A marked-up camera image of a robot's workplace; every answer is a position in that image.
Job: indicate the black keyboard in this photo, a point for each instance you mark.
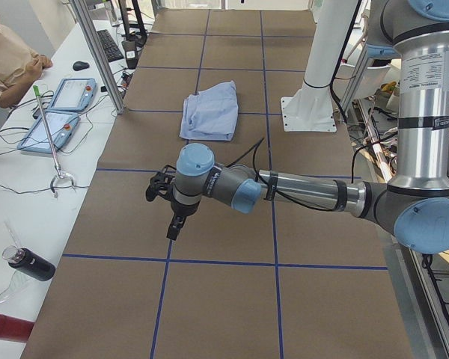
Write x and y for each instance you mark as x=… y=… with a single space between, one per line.
x=109 y=46

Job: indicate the grey aluminium frame post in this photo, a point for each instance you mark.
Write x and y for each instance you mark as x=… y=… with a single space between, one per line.
x=80 y=9

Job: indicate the black water bottle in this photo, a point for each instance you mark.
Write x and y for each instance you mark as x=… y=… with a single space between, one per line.
x=29 y=263

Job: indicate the red bottle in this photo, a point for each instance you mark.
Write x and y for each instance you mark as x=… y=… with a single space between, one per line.
x=15 y=329

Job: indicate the light blue striped shirt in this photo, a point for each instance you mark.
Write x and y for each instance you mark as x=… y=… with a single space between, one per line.
x=211 y=114

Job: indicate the upper teach pendant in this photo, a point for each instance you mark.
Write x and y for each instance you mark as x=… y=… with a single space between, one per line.
x=73 y=94

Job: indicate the grabber stick green tip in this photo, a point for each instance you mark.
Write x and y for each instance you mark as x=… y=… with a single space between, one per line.
x=61 y=175

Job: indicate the black computer mouse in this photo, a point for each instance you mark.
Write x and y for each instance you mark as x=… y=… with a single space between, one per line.
x=80 y=65

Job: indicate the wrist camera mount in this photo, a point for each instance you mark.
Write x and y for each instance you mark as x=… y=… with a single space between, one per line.
x=161 y=184

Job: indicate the seated person beige shirt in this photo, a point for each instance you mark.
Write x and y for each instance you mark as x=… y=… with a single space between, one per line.
x=20 y=67

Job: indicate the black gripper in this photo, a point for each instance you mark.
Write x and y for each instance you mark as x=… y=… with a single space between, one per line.
x=183 y=209

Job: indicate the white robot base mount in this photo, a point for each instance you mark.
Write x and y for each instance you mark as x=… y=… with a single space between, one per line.
x=311 y=109

